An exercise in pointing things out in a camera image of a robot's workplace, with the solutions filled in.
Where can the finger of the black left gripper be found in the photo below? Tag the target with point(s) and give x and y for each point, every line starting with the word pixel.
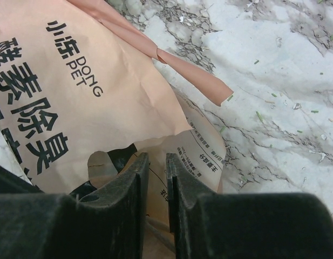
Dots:
pixel 12 184

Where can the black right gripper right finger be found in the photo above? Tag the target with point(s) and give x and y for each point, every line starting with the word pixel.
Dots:
pixel 206 224

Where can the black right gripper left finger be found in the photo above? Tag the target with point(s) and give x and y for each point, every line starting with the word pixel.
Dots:
pixel 107 223

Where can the peach cat litter bag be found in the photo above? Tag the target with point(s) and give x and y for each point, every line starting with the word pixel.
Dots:
pixel 76 78

